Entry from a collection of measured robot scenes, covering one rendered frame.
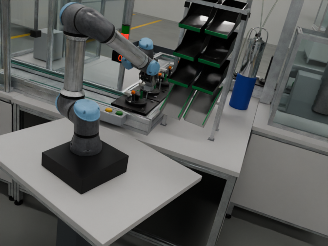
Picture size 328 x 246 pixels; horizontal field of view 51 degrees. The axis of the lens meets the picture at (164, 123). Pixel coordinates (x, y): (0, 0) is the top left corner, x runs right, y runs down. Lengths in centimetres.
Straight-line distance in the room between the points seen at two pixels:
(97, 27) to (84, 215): 76
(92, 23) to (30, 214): 168
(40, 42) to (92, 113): 168
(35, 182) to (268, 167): 174
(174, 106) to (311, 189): 127
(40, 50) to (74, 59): 158
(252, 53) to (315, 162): 91
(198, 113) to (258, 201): 109
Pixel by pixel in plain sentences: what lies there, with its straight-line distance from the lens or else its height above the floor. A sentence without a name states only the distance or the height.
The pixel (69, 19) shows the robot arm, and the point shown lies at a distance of 156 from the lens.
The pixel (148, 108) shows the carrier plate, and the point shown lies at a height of 97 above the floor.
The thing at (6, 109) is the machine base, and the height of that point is 75.
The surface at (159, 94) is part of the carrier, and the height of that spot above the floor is 97.
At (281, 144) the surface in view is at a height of 78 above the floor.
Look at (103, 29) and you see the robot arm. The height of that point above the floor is 152.
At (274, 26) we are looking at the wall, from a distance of 1248.
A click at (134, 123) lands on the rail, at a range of 208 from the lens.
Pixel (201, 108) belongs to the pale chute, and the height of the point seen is 107.
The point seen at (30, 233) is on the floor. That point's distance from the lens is 262.
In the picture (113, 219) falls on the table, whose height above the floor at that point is 86.
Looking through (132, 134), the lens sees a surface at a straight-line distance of 206.
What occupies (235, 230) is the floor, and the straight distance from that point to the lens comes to 294.
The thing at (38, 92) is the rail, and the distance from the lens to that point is 237.
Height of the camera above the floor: 181
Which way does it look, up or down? 25 degrees down
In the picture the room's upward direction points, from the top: 11 degrees clockwise
